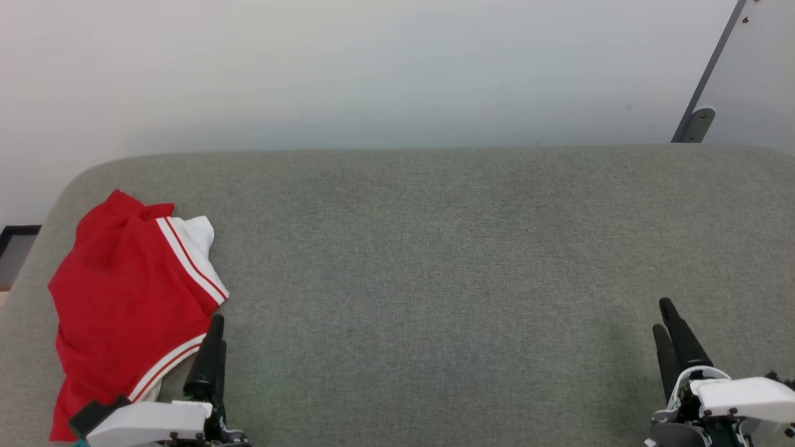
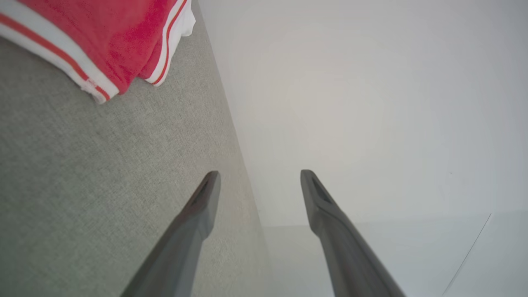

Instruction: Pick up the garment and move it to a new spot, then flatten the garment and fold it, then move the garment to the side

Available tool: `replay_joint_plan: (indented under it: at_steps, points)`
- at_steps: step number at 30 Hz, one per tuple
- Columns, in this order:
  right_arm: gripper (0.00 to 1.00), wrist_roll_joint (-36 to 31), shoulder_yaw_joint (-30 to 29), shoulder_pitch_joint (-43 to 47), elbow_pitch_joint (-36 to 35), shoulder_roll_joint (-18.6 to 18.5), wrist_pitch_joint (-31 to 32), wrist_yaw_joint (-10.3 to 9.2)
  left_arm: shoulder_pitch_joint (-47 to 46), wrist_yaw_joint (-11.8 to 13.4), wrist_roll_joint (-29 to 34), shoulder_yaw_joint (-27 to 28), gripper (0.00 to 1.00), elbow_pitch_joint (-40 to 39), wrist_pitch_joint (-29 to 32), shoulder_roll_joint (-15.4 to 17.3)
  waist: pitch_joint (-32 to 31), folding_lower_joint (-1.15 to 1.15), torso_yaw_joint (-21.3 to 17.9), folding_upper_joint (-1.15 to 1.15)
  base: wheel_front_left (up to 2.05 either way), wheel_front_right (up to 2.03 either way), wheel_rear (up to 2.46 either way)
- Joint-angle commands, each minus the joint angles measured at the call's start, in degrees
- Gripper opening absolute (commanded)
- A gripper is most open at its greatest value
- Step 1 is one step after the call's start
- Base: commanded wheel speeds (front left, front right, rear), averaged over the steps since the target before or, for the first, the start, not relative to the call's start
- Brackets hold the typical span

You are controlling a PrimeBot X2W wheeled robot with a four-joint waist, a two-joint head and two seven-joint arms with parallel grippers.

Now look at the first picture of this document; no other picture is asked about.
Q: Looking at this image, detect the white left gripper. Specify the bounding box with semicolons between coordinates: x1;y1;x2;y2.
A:
86;314;250;447

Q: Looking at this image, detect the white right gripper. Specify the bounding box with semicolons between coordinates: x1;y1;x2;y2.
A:
645;297;795;447

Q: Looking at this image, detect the red garment with white trim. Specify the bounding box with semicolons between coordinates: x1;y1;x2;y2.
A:
48;189;230;443

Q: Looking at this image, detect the black framed board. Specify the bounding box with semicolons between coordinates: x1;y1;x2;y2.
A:
0;225;42;287

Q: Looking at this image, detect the light grey partition panel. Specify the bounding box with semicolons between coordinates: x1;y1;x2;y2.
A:
696;0;795;155

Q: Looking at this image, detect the grey metal bracket foot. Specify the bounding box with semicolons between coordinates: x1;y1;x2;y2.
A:
681;106;717;144

